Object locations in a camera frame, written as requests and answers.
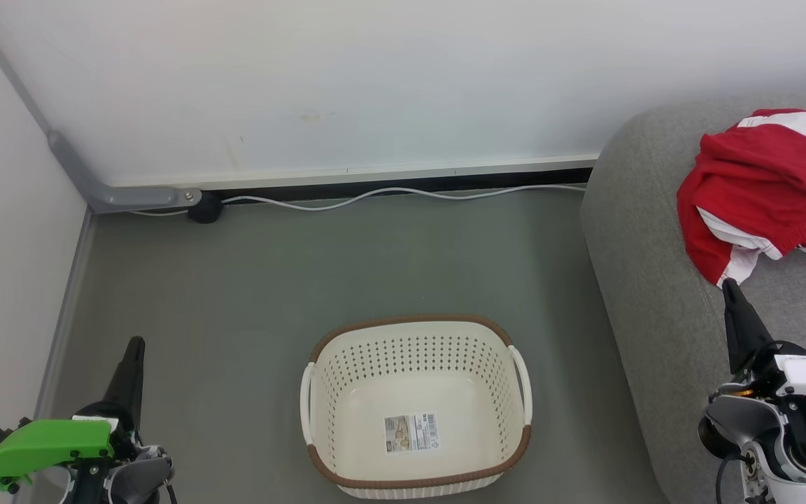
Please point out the red and white garment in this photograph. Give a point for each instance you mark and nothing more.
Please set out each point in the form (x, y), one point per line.
(746, 224)

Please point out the grey metal frame bracket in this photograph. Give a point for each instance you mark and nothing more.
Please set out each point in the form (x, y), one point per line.
(137, 199)

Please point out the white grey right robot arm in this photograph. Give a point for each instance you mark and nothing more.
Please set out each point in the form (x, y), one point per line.
(760, 427)

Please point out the grey fabric sofa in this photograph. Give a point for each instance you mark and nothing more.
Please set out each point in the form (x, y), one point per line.
(648, 280)

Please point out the paper label sticker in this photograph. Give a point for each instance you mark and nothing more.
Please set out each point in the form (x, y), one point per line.
(411, 432)

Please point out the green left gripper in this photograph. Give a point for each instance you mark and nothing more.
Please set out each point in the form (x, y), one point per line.
(46, 444)

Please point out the cream perforated laundry basket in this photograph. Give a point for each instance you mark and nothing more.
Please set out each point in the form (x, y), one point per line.
(375, 434)

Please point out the dark grey round floor foot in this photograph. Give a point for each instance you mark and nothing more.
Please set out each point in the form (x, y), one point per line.
(205, 208)

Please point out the red garment with tag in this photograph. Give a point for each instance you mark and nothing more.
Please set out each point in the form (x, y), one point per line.
(781, 161)

